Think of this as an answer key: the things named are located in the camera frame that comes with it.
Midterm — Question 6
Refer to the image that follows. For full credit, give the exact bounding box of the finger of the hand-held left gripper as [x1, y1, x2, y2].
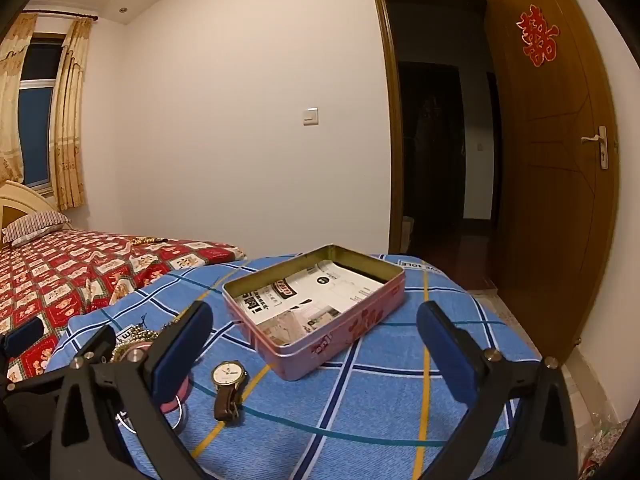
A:
[74, 325, 117, 365]
[1, 320, 47, 360]

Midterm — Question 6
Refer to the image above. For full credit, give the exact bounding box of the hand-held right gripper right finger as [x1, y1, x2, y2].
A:
[416, 301, 580, 480]

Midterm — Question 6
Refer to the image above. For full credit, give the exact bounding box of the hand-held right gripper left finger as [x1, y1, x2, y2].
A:
[49, 301, 215, 480]

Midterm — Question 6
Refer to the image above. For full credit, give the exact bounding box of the pink bangle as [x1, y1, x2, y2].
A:
[114, 341, 193, 413]

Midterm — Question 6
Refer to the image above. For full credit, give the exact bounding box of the brown strap wristwatch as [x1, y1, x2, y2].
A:
[210, 361, 248, 422]

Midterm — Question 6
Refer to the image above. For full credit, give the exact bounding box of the pink tin box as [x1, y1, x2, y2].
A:
[221, 244, 406, 382]

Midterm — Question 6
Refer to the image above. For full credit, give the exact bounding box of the thin silver bangle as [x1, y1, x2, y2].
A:
[116, 395, 187, 435]

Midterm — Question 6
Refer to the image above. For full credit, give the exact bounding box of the red patterned bedsheet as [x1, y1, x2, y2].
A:
[0, 228, 248, 383]

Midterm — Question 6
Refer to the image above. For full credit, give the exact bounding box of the blue plaid blanket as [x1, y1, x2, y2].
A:
[44, 251, 543, 480]

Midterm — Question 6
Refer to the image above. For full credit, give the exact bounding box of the striped pillow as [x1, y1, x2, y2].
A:
[1, 211, 72, 247]

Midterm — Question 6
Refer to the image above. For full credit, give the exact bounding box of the cream headboard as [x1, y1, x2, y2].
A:
[0, 181, 58, 233]

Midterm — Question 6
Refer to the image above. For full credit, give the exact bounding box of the printed paper sheet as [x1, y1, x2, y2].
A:
[239, 260, 386, 346]

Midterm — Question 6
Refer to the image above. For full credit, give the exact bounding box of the wooden door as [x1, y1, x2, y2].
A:
[484, 0, 621, 366]

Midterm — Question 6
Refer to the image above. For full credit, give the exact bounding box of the yellow patterned curtain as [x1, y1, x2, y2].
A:
[52, 17, 96, 211]
[0, 12, 38, 183]

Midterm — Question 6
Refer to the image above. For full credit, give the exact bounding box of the window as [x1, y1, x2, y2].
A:
[17, 35, 66, 193]

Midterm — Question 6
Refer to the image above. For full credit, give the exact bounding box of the curtain rod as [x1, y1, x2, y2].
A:
[22, 9, 101, 22]

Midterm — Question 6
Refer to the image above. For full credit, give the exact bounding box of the red paper door decoration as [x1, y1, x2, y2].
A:
[516, 5, 559, 68]

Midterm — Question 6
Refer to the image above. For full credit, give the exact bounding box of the gold bead necklace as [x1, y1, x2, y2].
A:
[111, 327, 161, 363]

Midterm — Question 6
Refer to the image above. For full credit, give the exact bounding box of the wooden door frame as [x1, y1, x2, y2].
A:
[370, 0, 488, 256]

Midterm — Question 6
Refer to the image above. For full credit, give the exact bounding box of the metal door handle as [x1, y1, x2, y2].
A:
[581, 126, 609, 170]

